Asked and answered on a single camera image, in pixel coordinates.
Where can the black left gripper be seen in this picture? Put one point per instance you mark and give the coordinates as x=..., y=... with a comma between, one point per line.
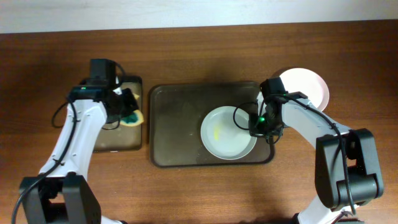
x=128, y=93

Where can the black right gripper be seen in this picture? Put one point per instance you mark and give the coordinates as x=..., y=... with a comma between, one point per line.
x=255, y=131

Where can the pale green plate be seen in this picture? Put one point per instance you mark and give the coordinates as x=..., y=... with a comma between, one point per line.
x=224, y=133

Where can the green yellow sponge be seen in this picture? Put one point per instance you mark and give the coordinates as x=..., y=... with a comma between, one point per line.
x=135, y=118

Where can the pinkish white plate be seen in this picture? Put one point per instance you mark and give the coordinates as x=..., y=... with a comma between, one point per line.
x=309, y=83

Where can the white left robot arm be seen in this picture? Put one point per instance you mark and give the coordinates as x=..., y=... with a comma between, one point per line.
x=60, y=193

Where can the small dark sponge tray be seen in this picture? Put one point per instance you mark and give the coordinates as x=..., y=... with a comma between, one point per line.
x=116, y=138

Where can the large brown serving tray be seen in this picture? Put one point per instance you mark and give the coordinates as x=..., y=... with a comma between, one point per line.
x=176, y=115

